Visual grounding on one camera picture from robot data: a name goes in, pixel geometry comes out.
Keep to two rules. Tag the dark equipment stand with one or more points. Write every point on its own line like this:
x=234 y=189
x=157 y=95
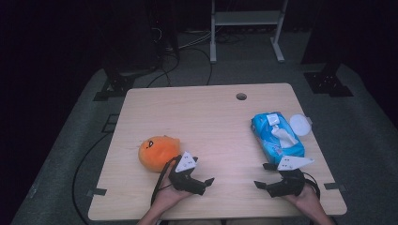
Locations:
x=134 y=47

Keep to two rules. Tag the white wet wipe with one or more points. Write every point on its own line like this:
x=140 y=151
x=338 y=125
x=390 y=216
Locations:
x=284 y=137

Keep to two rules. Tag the black tape strip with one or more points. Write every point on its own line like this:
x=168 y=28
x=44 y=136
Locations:
x=97 y=192
x=334 y=186

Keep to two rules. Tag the white metal stand frame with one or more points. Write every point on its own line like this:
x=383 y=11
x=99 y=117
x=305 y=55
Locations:
x=247 y=18

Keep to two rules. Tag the white round lid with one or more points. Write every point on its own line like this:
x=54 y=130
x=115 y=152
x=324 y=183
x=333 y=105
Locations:
x=299 y=125

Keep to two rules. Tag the orange plush toy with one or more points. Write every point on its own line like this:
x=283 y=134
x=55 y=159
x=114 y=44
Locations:
x=156 y=151

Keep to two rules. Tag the black stand base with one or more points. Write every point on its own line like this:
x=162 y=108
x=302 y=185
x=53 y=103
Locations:
x=117 y=86
x=327 y=82

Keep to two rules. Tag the person's right hand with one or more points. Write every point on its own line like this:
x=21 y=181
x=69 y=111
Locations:
x=305 y=198

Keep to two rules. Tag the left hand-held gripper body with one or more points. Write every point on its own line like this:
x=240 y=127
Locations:
x=186 y=182

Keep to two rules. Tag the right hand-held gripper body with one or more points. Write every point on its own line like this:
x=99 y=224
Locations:
x=289 y=186

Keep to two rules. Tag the person's left hand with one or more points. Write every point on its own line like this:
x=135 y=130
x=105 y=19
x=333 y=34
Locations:
x=167 y=195

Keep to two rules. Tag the blue wet wipes pack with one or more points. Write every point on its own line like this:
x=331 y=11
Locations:
x=266 y=137

